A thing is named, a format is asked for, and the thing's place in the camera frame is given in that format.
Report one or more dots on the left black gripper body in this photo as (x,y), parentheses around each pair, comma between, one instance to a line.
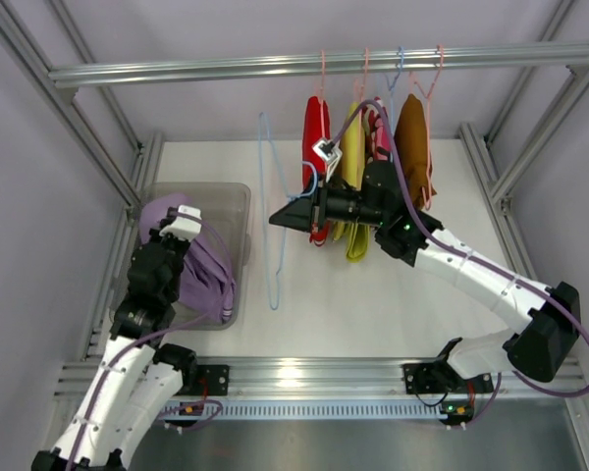
(153,240)

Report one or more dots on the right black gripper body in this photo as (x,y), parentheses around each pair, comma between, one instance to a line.
(319,208)

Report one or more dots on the yellow-green trousers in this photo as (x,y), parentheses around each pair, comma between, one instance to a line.
(351,168)

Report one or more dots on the lilac trousers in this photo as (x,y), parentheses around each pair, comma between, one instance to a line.
(207,281)

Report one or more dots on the red trousers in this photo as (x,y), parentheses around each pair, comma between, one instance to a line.
(316,125)

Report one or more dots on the light blue hanger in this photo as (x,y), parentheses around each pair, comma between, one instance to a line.
(273,189)

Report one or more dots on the pink hanger of red trousers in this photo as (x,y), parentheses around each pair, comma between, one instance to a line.
(320,95)

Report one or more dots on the pink hanger of yellow trousers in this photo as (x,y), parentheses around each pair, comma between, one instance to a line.
(359,85)

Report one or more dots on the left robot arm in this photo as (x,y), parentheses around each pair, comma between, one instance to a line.
(138,373)

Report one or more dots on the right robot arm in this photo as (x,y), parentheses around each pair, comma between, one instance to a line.
(539,320)

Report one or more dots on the pink hanger of brown trousers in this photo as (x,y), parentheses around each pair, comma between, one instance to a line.
(427,190)

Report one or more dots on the floral pink trousers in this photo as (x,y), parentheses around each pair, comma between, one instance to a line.
(377,141)

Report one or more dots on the brown trousers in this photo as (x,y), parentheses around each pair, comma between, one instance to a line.
(410,139)

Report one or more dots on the blue hanger of floral trousers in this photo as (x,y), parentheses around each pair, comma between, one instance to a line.
(392,83)

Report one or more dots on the transparent plastic bin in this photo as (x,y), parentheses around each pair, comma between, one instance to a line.
(225,208)

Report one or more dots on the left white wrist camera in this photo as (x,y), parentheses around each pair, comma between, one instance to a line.
(182,222)

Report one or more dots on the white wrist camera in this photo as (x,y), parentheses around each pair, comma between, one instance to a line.
(330,154)
(182,222)

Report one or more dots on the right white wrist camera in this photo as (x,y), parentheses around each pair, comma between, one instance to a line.
(330,154)

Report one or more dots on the left aluminium frame post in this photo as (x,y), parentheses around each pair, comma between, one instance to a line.
(28,56)

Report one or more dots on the aluminium frame post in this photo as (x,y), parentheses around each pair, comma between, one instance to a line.
(538,105)
(28,56)

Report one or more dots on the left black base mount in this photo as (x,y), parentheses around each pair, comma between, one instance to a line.
(212,380)

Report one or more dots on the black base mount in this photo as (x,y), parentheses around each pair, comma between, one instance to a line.
(424,378)
(212,380)

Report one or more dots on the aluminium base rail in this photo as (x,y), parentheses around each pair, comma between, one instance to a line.
(314,378)

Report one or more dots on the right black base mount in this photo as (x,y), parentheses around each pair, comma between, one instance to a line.
(424,378)

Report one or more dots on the right aluminium frame post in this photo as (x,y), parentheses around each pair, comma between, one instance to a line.
(538,105)

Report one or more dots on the aluminium hanging rail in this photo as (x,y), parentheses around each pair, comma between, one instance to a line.
(518,55)

